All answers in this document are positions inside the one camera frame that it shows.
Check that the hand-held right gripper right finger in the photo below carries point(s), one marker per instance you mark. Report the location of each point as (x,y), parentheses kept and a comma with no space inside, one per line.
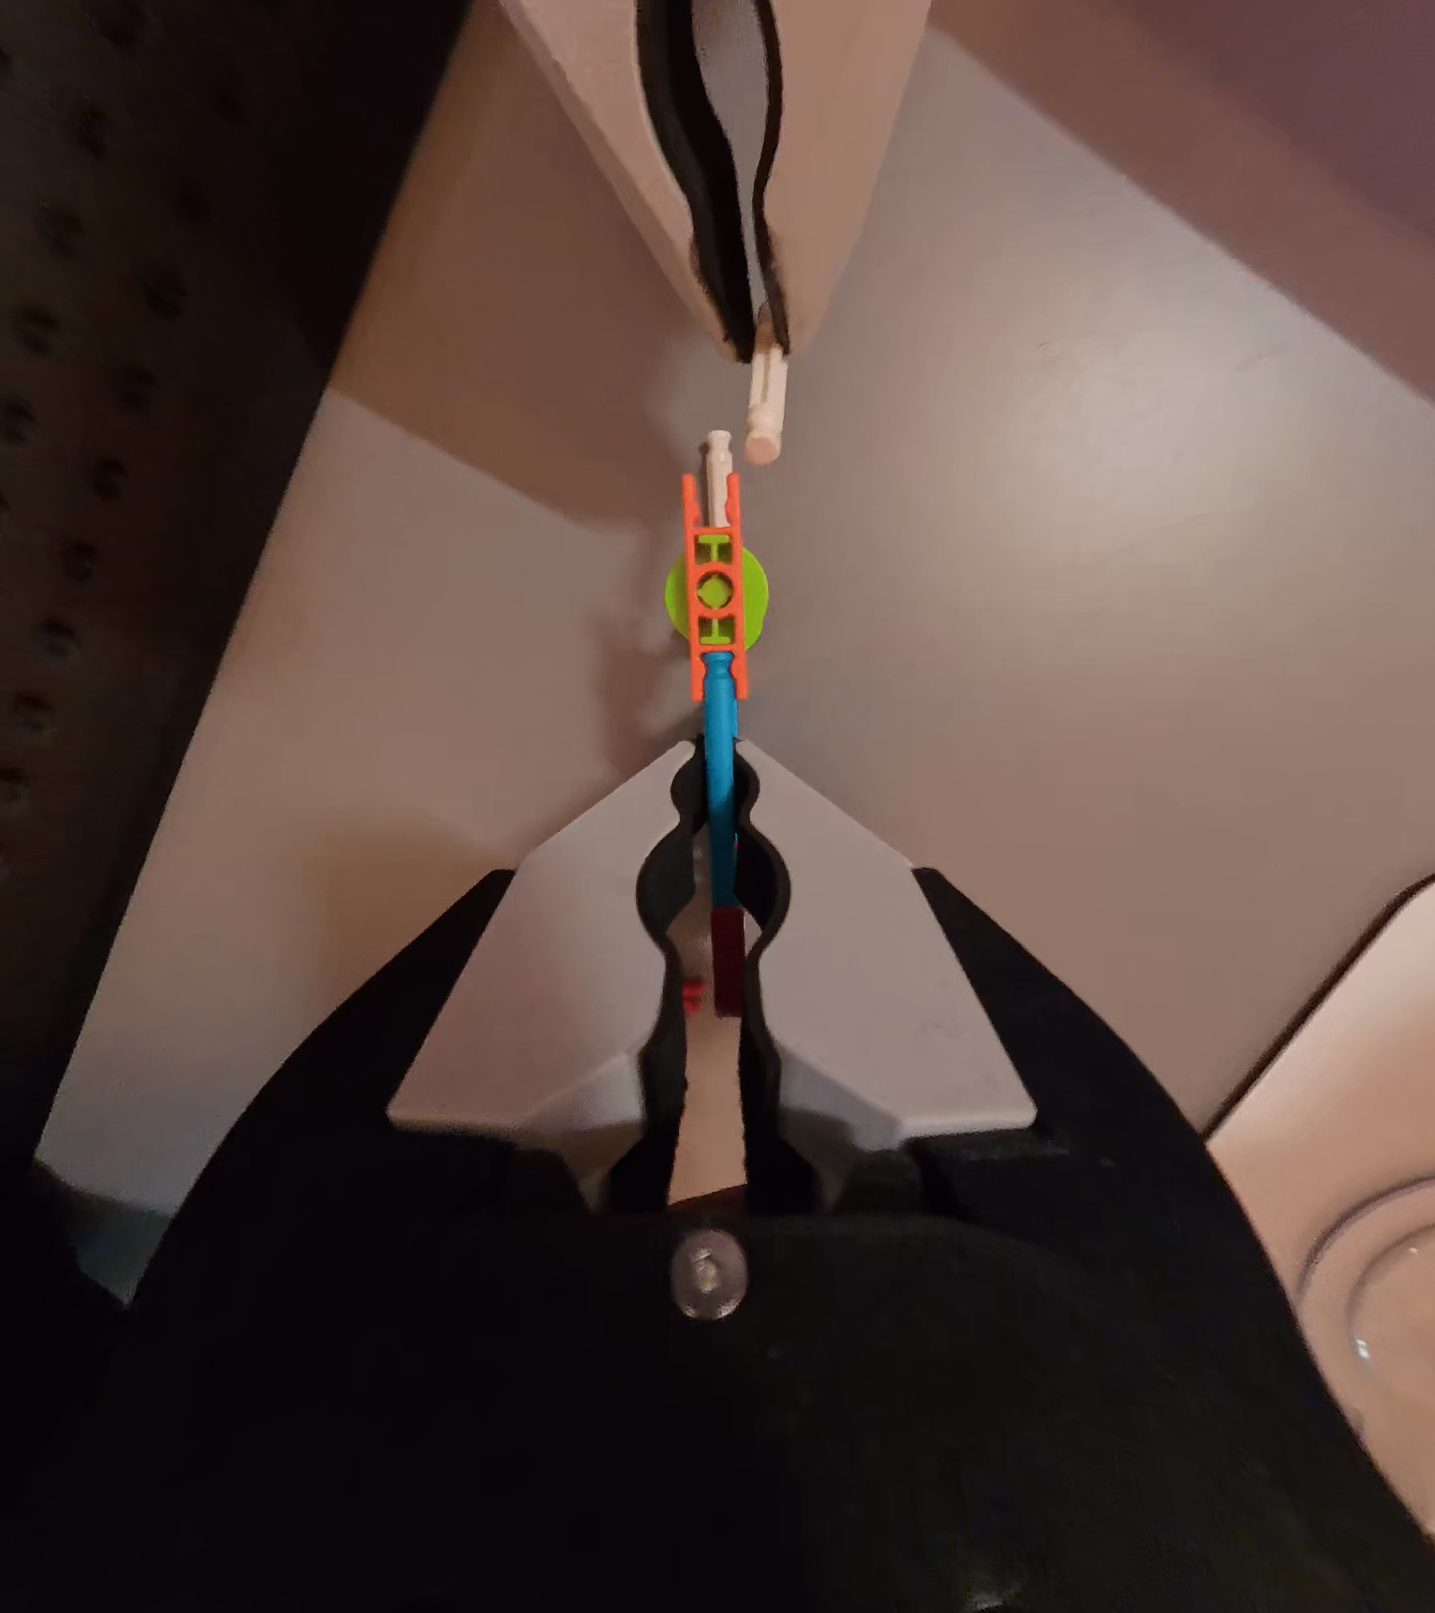
(895,1009)

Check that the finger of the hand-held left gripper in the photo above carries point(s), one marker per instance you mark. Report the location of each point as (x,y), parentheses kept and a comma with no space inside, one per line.
(592,77)
(844,102)

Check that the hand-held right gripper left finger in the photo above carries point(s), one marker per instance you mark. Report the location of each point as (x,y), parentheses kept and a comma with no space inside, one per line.
(528,1009)

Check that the teal plastic panel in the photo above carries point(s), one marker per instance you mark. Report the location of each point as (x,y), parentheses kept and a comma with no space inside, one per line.
(720,782)

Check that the white short rod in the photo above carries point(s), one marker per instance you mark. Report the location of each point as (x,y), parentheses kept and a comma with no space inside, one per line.
(718,466)
(769,404)

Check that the orange toy clip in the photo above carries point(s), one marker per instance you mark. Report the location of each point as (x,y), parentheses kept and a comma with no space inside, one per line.
(695,631)

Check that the lime green spool rod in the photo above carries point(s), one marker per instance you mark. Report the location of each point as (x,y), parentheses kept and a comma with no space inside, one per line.
(755,592)

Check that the black perforated board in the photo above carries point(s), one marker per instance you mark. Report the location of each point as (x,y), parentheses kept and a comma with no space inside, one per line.
(63,505)

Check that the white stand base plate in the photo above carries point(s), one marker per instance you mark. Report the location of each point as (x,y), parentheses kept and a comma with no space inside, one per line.
(1399,1071)

